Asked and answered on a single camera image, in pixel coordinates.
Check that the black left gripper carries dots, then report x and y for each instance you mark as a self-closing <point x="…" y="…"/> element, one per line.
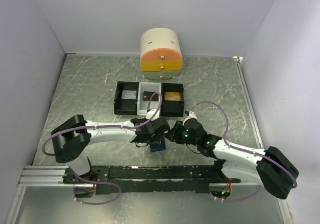
<point x="144" y="121"/>

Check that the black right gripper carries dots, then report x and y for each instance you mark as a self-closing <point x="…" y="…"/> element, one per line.
<point x="174" y="134"/>

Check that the blue leather card holder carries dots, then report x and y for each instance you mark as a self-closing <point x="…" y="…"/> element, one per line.
<point x="158" y="145"/>

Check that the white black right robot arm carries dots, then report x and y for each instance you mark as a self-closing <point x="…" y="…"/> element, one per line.
<point x="269" y="168"/>

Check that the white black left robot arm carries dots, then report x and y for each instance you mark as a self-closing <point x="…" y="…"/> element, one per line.
<point x="74" y="135"/>

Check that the black card in tray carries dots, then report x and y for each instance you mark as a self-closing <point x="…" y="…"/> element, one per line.
<point x="149" y="95"/>

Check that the gold card in tray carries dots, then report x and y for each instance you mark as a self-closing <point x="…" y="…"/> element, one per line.
<point x="172" y="96"/>

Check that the silver card in tray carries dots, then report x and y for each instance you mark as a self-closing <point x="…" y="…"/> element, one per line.
<point x="129" y="94"/>

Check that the white middle tray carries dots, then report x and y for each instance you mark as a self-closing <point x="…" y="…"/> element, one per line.
<point x="145" y="90"/>

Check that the black right tray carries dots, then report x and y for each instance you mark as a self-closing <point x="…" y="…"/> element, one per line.
<point x="172" y="108"/>

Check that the black tray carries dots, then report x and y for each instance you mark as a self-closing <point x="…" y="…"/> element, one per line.
<point x="124" y="106"/>
<point x="172" y="108"/>

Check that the black left tray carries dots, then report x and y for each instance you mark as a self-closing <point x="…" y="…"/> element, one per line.
<point x="124" y="106"/>

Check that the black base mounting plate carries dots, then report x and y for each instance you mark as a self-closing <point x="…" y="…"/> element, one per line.
<point x="197" y="178"/>

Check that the round three-drawer storage box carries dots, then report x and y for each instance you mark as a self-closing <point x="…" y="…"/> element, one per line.
<point x="160" y="54"/>

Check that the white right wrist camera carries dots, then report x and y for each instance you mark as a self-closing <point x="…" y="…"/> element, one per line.
<point x="189" y="115"/>

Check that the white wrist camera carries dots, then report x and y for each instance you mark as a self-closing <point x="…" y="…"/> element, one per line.
<point x="189" y="115"/>
<point x="150" y="113"/>

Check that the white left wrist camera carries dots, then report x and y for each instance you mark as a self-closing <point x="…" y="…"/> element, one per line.
<point x="150" y="113"/>

